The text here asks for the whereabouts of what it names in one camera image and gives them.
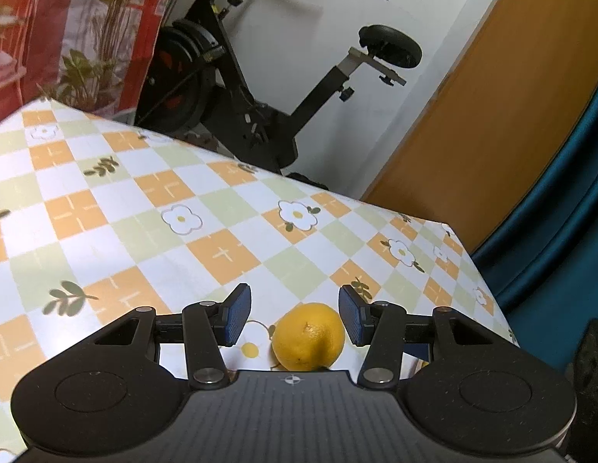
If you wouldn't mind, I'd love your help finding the yellow orange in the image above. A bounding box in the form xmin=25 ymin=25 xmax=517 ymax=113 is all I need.
xmin=271 ymin=302 xmax=346 ymax=372

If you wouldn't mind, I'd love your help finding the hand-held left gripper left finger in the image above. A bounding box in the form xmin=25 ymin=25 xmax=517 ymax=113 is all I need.
xmin=94 ymin=284 xmax=253 ymax=390

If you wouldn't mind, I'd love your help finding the wooden door panel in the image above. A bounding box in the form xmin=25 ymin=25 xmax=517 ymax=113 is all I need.
xmin=359 ymin=0 xmax=598 ymax=254

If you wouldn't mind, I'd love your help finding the red printed backdrop cloth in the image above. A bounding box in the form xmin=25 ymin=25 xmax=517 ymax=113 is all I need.
xmin=0 ymin=0 xmax=194 ymax=128

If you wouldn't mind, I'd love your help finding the checkered floral tablecloth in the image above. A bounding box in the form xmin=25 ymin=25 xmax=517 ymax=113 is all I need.
xmin=0 ymin=98 xmax=522 ymax=463

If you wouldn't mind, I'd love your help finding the teal curtain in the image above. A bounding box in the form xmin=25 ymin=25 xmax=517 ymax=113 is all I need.
xmin=473 ymin=74 xmax=598 ymax=372

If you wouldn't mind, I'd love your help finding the black exercise bike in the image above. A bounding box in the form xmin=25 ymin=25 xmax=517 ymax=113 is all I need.
xmin=135 ymin=0 xmax=422 ymax=191

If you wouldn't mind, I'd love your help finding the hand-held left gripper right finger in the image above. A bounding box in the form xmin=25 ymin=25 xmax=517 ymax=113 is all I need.
xmin=338 ymin=284 xmax=495 ymax=390

